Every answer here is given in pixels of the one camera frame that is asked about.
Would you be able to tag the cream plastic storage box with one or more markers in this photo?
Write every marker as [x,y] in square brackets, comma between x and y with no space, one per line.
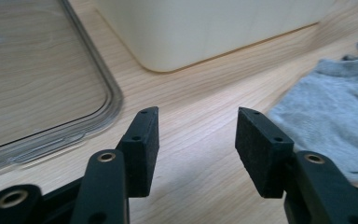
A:
[205,28]

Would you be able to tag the grey sock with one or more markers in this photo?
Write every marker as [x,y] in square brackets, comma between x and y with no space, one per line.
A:
[332,115]

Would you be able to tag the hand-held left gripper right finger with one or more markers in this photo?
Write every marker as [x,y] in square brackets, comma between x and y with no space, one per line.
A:
[262,158]

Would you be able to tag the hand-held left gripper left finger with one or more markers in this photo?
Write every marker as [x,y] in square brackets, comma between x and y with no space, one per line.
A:
[138,161]

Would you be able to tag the transparent plastic lid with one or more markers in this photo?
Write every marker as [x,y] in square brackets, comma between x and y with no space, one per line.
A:
[43,81]

